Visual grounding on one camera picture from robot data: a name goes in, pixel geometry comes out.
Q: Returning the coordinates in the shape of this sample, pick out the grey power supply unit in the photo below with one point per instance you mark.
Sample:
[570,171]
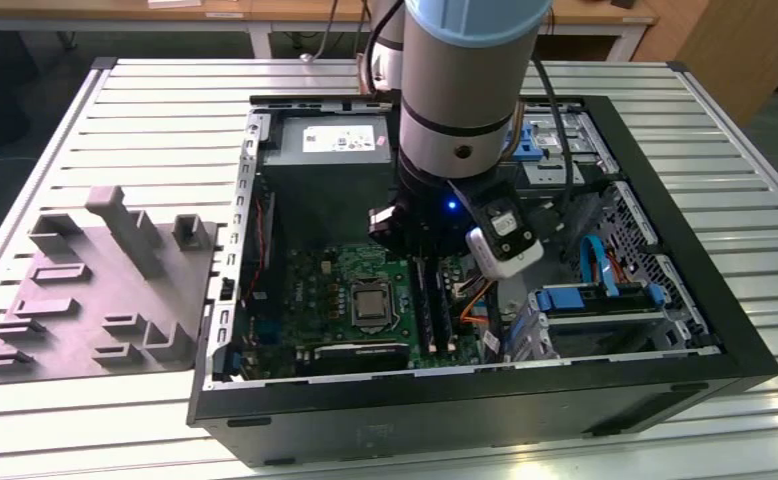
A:
[322,200]

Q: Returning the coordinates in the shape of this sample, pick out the silver CPU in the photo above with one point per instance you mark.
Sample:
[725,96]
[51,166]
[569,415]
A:
[371,304]

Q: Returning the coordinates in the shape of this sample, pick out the black graphics card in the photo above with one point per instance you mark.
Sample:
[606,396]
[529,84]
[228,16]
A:
[362,350]

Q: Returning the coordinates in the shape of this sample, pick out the green motherboard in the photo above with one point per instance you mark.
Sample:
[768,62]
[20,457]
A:
[315,260]

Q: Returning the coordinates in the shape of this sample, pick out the blue optical drive latch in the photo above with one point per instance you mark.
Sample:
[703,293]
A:
[525,142]

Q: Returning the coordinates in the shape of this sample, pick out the metal drive cage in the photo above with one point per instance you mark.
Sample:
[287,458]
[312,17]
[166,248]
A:
[562,175]

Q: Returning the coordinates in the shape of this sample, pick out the RAM stick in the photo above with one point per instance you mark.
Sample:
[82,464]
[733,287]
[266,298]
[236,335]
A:
[429,300]
[446,310]

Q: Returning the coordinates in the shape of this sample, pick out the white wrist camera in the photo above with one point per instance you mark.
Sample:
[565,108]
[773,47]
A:
[509,240]

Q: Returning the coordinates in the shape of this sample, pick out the wooden desk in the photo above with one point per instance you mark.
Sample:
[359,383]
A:
[128,10]

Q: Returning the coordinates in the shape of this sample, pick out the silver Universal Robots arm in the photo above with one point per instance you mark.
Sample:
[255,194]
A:
[455,100]

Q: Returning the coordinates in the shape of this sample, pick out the black open PC case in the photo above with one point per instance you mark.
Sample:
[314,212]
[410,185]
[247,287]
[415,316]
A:
[429,420]

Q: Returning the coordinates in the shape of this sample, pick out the wooden cabinet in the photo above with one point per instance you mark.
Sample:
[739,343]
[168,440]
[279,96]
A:
[729,50]

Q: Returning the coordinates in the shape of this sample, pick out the grey parts rack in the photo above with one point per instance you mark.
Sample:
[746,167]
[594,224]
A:
[108,300]

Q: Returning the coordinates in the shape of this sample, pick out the hard disk in blue carrier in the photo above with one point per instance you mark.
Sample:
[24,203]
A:
[565,300]

